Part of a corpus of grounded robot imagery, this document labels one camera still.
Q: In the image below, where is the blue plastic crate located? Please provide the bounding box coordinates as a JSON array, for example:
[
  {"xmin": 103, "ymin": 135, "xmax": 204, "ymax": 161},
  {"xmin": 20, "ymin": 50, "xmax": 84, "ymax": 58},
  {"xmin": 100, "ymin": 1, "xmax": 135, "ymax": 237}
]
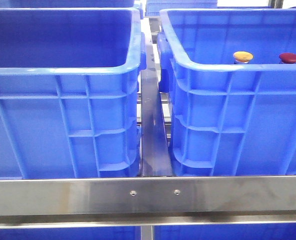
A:
[
  {"xmin": 0, "ymin": 8, "xmax": 146, "ymax": 180},
  {"xmin": 158, "ymin": 8, "xmax": 296, "ymax": 176}
]

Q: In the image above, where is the blue crate lower right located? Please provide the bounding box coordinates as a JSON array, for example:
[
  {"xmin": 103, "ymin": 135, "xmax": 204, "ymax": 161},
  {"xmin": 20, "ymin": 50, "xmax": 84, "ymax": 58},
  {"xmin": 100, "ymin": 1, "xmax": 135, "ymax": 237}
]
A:
[{"xmin": 154, "ymin": 223, "xmax": 296, "ymax": 240}]

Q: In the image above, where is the stainless steel front rail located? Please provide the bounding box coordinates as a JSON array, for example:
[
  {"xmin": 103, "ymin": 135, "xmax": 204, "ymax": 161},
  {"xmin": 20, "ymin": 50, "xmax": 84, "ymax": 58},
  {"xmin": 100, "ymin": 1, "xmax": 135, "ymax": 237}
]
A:
[{"xmin": 0, "ymin": 176, "xmax": 296, "ymax": 229}]

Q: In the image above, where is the blue plastic crate right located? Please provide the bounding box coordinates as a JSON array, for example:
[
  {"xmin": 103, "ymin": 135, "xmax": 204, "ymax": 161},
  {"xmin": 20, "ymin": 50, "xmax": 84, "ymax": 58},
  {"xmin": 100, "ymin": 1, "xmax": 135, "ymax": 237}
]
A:
[{"xmin": 158, "ymin": 8, "xmax": 296, "ymax": 176}]

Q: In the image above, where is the blue crate rear right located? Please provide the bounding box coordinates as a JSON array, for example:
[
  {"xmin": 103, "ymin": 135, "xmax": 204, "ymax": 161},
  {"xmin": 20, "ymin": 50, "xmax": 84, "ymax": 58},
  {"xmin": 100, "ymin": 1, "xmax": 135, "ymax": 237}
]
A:
[{"xmin": 146, "ymin": 0, "xmax": 218, "ymax": 17}]

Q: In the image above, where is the steel centre divider bar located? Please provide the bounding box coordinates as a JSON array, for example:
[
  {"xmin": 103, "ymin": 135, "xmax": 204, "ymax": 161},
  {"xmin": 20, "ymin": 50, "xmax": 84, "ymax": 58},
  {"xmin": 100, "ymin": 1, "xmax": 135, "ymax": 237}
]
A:
[{"xmin": 139, "ymin": 34, "xmax": 173, "ymax": 177}]

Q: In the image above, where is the blue plastic crate left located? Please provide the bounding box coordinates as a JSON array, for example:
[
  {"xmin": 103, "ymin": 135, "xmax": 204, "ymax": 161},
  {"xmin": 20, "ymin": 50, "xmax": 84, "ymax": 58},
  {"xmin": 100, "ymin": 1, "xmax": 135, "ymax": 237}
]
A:
[{"xmin": 0, "ymin": 8, "xmax": 146, "ymax": 180}]

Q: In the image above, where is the blue crate lower left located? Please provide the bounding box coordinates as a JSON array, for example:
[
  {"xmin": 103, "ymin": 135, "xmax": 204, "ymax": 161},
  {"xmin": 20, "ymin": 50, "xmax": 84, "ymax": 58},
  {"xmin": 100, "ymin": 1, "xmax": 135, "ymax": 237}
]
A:
[{"xmin": 0, "ymin": 226, "xmax": 141, "ymax": 240}]

